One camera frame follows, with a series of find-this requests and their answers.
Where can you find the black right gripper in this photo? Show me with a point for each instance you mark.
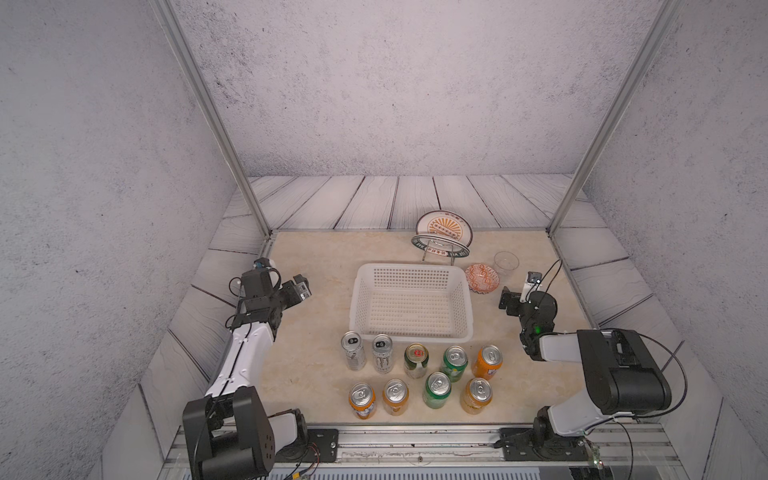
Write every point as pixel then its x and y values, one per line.
pixel 515 303

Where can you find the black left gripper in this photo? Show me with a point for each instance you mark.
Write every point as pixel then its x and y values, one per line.
pixel 299 285

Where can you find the orange Fanta can front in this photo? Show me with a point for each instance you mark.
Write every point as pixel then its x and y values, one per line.
pixel 488 361

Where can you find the orange fanta can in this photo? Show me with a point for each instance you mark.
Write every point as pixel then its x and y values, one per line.
pixel 362 399
pixel 488 361

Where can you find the green Sprite can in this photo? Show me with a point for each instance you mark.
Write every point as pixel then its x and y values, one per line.
pixel 454 362

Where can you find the white Monster can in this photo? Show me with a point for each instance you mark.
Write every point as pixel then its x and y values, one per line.
pixel 382 347
pixel 353 348

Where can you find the white plastic basket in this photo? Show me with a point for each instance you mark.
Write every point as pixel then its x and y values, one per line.
pixel 412 303

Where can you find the green gold-top can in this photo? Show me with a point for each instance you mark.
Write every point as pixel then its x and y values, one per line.
pixel 416 357

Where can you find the orange Fanta can back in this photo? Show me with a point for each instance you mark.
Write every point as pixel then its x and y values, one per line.
pixel 362 399

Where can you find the small orange can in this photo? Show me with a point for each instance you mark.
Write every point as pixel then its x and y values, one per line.
pixel 395 396

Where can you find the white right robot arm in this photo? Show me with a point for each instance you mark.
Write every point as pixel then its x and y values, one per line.
pixel 622 378

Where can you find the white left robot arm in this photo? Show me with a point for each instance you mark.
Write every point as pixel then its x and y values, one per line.
pixel 228 433

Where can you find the red patterned bowl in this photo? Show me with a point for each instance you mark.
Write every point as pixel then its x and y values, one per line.
pixel 482 278

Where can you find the clear plastic cup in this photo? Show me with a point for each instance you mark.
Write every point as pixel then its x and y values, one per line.
pixel 506 265

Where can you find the dark rimmed plate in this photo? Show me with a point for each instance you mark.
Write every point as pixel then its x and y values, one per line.
pixel 441 245

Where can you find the decorated plate upright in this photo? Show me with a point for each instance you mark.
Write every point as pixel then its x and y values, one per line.
pixel 446 223

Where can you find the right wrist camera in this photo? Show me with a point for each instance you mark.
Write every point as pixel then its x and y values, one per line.
pixel 532 283

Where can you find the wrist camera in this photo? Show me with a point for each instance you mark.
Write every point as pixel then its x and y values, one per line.
pixel 532 283
pixel 264 263

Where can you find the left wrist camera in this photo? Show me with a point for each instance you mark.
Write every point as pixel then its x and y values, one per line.
pixel 264 263

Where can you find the metal wire plate stand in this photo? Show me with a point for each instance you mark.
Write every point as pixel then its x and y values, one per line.
pixel 453 259

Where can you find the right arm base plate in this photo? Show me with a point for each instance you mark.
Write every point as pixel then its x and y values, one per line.
pixel 519 444

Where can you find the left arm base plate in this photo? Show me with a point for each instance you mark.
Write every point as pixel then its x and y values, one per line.
pixel 318 445

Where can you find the aluminium rail frame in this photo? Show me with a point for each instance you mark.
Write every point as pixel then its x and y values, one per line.
pixel 465 451

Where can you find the left aluminium corner post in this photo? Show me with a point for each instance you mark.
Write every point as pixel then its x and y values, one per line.
pixel 174 34

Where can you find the aluminium corner post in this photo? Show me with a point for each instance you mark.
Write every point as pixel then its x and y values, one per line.
pixel 667 14
pixel 174 34

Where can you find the right aluminium corner post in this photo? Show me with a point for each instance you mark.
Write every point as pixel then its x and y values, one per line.
pixel 667 14

